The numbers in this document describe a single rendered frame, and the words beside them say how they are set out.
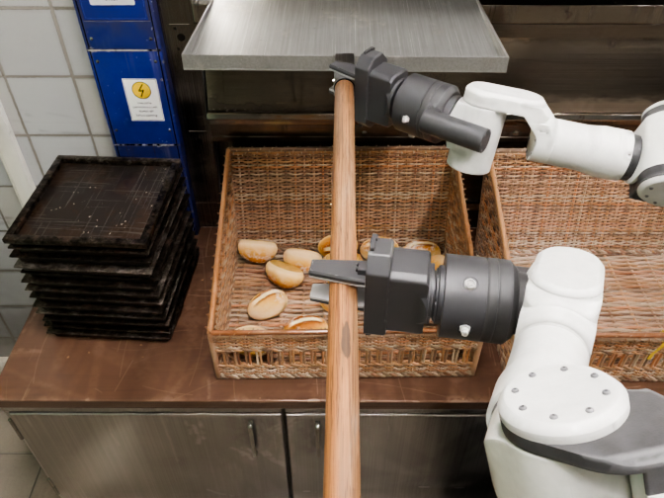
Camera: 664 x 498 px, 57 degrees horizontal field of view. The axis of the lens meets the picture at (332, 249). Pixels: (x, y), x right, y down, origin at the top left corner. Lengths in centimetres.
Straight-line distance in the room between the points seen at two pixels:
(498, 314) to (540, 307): 6
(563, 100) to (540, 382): 115
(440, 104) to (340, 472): 56
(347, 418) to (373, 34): 83
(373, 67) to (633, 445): 70
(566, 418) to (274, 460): 119
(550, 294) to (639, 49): 105
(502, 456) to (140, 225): 97
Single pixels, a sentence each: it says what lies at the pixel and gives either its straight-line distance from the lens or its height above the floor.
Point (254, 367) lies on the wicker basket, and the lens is 132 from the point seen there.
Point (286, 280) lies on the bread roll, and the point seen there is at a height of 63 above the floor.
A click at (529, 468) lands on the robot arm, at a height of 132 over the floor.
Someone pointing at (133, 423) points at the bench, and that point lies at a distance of 145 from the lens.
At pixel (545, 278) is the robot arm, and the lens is 60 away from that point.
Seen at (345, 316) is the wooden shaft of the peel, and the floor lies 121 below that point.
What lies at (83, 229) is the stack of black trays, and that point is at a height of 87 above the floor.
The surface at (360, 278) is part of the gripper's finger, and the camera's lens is 64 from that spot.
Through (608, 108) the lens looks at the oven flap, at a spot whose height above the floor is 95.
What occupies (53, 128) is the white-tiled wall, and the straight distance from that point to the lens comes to 163.
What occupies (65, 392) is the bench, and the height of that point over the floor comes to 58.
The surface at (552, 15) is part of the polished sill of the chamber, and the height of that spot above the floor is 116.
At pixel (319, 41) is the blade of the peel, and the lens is 119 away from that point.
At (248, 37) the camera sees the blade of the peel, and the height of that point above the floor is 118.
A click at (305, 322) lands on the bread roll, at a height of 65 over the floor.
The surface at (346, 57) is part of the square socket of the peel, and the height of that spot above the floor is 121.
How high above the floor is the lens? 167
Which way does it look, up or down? 43 degrees down
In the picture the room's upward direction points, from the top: straight up
